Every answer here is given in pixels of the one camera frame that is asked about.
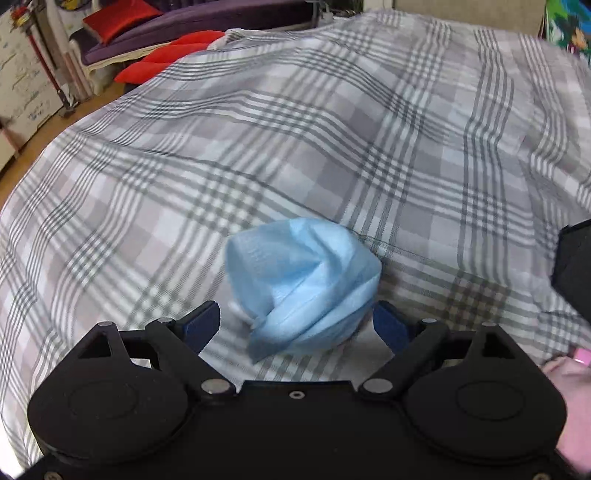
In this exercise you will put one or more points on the red stick vacuum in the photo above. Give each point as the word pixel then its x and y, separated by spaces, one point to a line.
pixel 46 60

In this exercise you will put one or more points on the beige headboard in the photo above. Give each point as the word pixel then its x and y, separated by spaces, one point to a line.
pixel 461 11

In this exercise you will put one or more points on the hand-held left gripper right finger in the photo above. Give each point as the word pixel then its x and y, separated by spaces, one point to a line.
pixel 390 323

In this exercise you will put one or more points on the blue face mask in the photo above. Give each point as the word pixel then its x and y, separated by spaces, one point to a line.
pixel 304 286

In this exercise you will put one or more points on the grey plaid blanket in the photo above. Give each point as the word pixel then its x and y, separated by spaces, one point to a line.
pixel 323 138

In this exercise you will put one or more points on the person's right hand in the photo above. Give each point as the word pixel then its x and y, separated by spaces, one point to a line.
pixel 572 401

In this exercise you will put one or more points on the purple sofa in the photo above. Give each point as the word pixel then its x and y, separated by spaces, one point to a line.
pixel 207 18

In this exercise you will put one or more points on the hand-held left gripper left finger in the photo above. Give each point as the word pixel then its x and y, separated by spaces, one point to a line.
pixel 202 323

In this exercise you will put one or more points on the white cabinet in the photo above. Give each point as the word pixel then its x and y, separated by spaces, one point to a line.
pixel 23 78

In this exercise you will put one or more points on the cartoon printed poster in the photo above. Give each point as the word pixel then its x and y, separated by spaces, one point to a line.
pixel 565 23

